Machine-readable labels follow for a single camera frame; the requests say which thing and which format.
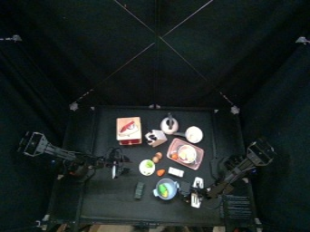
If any blue toy pot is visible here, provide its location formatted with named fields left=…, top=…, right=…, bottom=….
left=151, top=178, right=181, bottom=201

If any small black object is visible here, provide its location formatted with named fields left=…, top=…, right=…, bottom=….
left=178, top=179, right=193, bottom=198

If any small white block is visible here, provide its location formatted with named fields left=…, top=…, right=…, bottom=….
left=167, top=166, right=186, bottom=179

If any dark rectangular block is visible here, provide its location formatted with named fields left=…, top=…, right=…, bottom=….
left=134, top=181, right=147, bottom=200

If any pink tray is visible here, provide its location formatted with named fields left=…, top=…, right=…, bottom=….
left=166, top=137, right=206, bottom=171

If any red snack box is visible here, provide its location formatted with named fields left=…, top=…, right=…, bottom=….
left=115, top=116, right=143, bottom=146

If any white plate with fried egg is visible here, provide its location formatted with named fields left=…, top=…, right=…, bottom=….
left=177, top=144, right=199, bottom=165

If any white toy kettle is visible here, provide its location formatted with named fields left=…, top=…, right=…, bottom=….
left=161, top=112, right=181, bottom=136

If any white toy pan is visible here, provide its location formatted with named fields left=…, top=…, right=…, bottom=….
left=173, top=125, right=205, bottom=145

